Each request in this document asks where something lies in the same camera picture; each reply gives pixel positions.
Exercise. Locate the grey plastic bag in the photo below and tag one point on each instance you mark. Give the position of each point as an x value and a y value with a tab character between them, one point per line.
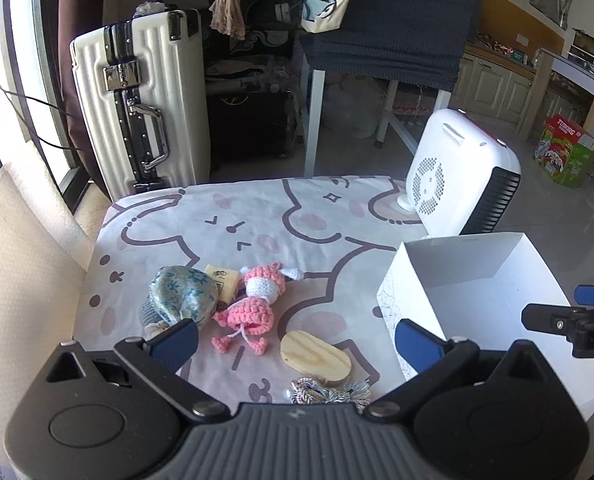
352	110

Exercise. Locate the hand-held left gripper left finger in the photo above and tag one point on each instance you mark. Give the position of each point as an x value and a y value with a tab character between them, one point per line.
177	342

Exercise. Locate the dark brown curtain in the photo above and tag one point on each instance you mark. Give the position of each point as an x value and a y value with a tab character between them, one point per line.
69	35

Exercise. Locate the white cardboard box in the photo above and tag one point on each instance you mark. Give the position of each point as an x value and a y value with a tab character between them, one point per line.
482	300

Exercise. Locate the red green cardboard box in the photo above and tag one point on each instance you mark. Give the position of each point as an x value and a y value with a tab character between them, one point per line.
567	150

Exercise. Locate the small yellow packet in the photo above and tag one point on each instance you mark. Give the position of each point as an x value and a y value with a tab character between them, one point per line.
224	280

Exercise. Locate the wooden counter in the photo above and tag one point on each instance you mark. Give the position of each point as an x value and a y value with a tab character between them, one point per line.
542	90

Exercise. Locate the beige cabinet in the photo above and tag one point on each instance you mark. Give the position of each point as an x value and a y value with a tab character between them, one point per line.
487	85

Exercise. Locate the white ribbed suitcase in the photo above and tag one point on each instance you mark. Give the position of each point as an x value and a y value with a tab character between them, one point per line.
167	85

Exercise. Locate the dark blue covered chair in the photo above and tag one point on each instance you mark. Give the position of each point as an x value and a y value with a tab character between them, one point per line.
402	20

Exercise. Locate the black bag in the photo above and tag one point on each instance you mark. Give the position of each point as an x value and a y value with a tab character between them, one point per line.
247	125

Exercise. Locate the oval wooden block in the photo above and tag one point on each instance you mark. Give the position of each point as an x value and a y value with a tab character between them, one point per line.
314	357

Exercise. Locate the white fan heater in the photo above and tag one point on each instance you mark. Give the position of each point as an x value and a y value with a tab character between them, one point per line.
457	160

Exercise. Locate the printed cartoon blanket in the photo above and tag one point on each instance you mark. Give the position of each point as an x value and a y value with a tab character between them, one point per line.
277	220

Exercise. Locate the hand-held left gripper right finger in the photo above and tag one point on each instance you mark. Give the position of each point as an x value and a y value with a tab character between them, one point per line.
417	345

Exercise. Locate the pink crochet doll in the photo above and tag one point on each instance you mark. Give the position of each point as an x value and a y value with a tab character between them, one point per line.
249	310

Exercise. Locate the blue floral fabric pouch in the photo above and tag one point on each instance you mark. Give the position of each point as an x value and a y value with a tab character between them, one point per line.
182	292

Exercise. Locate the dark countertop appliance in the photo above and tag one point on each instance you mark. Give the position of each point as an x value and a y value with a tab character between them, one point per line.
587	42

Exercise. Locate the white crumpled tissue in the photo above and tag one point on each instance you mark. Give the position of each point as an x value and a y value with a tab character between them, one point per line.
149	8

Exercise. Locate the grey knitted item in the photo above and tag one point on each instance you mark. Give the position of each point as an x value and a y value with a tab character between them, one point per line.
149	315

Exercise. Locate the window frame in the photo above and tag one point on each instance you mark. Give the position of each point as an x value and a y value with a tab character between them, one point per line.
42	35

